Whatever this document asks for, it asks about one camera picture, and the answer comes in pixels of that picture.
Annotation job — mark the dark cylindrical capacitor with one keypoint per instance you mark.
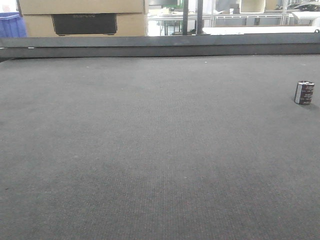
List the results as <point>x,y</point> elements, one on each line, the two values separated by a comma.
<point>304,92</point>

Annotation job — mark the white background table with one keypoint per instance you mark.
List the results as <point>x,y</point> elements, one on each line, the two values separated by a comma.
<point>242,30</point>

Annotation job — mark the black vertical pole left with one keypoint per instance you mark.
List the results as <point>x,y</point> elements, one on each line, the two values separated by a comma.
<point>185,18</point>

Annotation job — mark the black vertical pole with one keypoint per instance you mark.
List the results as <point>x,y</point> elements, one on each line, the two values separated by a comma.
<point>199,22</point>
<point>185,18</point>

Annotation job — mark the black vertical pole right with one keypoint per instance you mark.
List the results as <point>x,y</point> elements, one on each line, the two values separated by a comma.
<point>199,22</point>

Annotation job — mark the beige box on rack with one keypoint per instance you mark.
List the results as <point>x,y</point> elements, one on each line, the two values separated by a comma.
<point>252,6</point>

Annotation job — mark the upper cardboard box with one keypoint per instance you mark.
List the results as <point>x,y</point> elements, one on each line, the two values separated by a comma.
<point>47,7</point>

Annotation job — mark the blue crate behind table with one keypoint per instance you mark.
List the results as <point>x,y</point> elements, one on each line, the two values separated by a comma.
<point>12,25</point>

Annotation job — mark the grey metal table rail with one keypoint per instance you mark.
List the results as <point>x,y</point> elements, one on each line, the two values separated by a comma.
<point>161,46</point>

